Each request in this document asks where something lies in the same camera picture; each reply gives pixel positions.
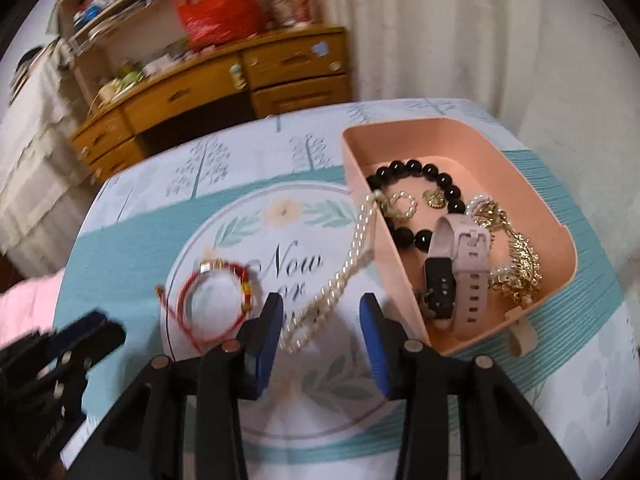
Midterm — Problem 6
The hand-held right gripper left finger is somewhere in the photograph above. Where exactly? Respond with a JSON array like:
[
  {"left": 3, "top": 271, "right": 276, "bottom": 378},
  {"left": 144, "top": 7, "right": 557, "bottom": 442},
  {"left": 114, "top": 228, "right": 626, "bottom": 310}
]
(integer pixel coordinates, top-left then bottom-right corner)
[{"left": 65, "top": 292, "right": 284, "bottom": 480}]

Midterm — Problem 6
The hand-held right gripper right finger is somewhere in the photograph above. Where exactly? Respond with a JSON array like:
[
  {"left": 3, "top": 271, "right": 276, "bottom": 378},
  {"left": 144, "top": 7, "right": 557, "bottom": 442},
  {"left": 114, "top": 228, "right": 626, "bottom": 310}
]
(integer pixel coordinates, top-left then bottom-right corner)
[{"left": 359, "top": 292, "right": 581, "bottom": 480}]

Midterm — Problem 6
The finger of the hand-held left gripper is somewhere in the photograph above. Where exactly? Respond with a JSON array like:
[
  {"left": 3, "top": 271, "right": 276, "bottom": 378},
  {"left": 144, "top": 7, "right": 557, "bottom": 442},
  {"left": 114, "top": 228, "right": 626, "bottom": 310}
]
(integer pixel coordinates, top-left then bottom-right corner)
[
  {"left": 30, "top": 350, "right": 92, "bottom": 412},
  {"left": 47, "top": 310, "right": 127, "bottom": 362}
]

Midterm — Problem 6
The white pearl necklace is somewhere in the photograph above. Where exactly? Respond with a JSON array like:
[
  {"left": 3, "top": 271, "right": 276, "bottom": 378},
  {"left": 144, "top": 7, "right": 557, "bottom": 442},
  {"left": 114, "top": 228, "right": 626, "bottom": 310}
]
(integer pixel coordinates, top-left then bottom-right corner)
[{"left": 280, "top": 191, "right": 387, "bottom": 356}]

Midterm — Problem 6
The gold leaf necklace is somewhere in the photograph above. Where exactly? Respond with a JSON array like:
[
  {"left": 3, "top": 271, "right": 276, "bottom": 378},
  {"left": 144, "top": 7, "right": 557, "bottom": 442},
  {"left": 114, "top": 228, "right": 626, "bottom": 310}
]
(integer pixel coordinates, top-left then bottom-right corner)
[{"left": 467, "top": 197, "right": 544, "bottom": 309}]

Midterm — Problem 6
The black bead bracelet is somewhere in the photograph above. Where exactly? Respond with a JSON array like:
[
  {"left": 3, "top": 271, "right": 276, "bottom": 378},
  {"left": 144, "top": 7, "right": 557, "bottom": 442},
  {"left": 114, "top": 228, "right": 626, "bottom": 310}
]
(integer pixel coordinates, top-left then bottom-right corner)
[{"left": 367, "top": 159, "right": 467, "bottom": 253}]

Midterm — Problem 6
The pink plastic box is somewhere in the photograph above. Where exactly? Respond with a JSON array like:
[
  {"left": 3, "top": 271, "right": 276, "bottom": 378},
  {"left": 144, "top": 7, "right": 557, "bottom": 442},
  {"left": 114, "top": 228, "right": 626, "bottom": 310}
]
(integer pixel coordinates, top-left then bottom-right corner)
[{"left": 341, "top": 117, "right": 580, "bottom": 359}]

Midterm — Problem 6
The pink blanket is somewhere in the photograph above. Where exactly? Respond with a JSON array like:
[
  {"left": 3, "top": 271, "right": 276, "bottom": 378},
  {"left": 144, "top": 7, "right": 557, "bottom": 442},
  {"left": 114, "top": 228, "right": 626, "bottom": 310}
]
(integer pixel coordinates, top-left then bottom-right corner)
[{"left": 0, "top": 267, "right": 67, "bottom": 337}]

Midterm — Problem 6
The small pearl hoop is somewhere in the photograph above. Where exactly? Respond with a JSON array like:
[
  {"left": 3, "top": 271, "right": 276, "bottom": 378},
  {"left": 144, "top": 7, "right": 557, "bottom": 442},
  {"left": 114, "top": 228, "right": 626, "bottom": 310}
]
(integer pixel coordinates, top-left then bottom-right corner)
[{"left": 387, "top": 191, "right": 419, "bottom": 220}]

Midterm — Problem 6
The white lace furniture cover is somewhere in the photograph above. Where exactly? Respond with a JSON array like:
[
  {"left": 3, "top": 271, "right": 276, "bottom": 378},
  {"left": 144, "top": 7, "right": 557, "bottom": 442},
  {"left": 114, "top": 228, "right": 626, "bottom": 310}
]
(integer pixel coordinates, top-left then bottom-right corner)
[{"left": 0, "top": 45, "right": 97, "bottom": 262}]

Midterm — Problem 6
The wooden desk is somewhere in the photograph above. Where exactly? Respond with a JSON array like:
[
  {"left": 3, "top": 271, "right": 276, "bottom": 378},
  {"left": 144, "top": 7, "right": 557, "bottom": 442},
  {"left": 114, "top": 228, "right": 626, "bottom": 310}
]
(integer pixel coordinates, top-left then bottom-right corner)
[{"left": 70, "top": 26, "right": 354, "bottom": 184}]

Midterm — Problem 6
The white curtain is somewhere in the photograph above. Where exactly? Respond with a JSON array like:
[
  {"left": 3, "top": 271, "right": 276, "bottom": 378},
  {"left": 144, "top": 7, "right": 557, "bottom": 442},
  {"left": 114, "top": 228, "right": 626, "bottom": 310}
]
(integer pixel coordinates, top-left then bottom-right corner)
[{"left": 315, "top": 0, "right": 640, "bottom": 161}]

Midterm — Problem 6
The red plastic bag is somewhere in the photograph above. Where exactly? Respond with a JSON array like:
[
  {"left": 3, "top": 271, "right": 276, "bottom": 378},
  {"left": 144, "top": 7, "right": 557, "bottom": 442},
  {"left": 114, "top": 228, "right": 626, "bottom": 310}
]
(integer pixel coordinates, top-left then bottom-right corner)
[{"left": 172, "top": 0, "right": 269, "bottom": 52}]

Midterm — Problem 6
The red white patterned canister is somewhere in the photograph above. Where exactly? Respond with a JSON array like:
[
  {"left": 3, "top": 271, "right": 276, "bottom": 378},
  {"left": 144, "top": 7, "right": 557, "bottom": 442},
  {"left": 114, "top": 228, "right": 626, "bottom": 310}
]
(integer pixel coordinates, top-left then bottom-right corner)
[{"left": 272, "top": 0, "right": 317, "bottom": 29}]

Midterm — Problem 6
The red string bracelet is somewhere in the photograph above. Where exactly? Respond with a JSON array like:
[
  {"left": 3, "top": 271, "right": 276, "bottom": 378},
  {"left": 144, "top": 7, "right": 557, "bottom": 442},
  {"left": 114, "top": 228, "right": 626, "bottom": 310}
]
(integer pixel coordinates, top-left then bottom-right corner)
[{"left": 156, "top": 257, "right": 259, "bottom": 354}]

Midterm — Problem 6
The pink strap smart watch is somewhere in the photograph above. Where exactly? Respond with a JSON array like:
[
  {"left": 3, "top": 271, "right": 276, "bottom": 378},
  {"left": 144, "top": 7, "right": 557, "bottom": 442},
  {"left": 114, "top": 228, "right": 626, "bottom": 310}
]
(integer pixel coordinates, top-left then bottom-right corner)
[{"left": 422, "top": 214, "right": 494, "bottom": 339}]

